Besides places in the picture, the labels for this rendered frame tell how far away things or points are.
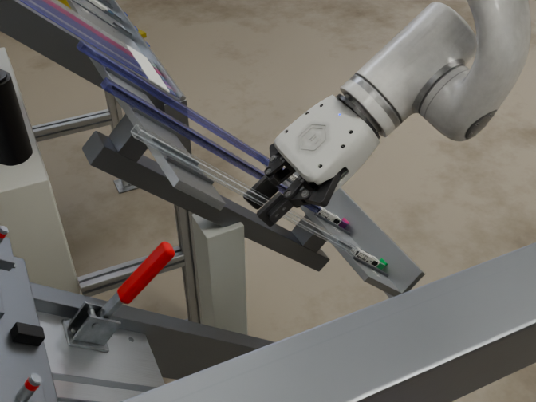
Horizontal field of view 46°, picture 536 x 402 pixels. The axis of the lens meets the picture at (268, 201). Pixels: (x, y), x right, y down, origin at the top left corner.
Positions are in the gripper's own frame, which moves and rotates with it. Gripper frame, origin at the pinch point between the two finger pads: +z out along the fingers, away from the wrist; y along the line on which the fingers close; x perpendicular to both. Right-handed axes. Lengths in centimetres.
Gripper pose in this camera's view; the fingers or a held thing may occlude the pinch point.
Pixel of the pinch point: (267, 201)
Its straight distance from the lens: 78.3
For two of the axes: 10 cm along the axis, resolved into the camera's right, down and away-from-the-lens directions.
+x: 5.0, 4.7, 7.3
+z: -7.3, 6.8, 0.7
